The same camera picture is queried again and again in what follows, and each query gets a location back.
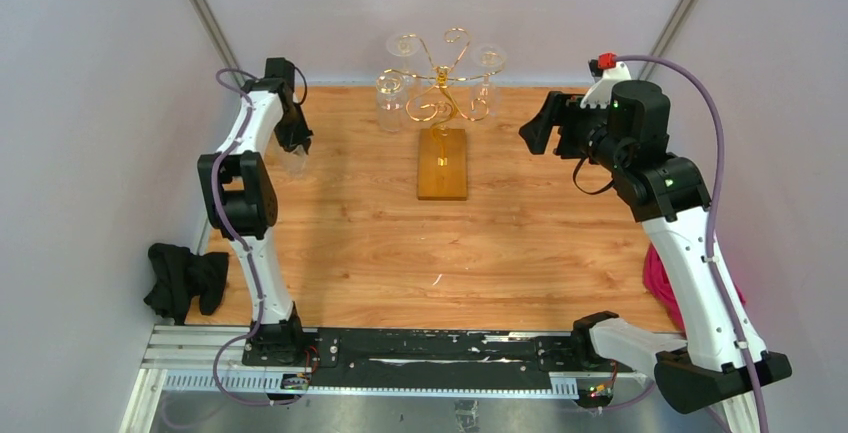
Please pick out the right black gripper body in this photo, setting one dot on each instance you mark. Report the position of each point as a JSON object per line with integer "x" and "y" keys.
{"x": 584, "y": 133}

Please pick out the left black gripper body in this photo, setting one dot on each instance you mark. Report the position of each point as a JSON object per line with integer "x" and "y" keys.
{"x": 291, "y": 129}

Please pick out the ribbed glass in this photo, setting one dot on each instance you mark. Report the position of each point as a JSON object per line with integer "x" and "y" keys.
{"x": 391, "y": 98}
{"x": 294, "y": 163}

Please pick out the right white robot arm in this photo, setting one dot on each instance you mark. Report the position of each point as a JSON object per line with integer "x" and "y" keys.
{"x": 721, "y": 355}

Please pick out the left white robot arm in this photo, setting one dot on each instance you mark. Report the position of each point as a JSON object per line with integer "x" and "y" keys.
{"x": 242, "y": 205}

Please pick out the back right wine glass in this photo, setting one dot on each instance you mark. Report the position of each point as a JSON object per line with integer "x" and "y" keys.
{"x": 485, "y": 94}

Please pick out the wine glass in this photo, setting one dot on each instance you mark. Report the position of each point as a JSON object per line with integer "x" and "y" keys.
{"x": 403, "y": 46}
{"x": 485, "y": 94}

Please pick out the wooden rack base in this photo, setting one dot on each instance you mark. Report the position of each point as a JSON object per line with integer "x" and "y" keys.
{"x": 442, "y": 173}

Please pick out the back left wine glass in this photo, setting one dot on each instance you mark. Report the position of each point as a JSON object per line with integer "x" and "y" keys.
{"x": 403, "y": 46}

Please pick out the pink cloth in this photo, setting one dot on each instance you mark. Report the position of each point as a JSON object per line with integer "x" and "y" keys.
{"x": 657, "y": 283}

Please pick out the black cloth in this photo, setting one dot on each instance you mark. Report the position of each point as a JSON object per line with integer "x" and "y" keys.
{"x": 180, "y": 276}

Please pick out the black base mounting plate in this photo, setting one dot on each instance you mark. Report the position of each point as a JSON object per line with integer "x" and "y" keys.
{"x": 448, "y": 360}

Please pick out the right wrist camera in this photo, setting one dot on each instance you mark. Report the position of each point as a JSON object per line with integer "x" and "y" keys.
{"x": 607, "y": 71}

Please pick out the gold wire glass rack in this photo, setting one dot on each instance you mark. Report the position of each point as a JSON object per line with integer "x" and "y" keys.
{"x": 444, "y": 89}

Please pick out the aluminium frame rail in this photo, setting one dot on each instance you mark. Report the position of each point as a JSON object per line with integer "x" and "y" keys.
{"x": 257, "y": 367}

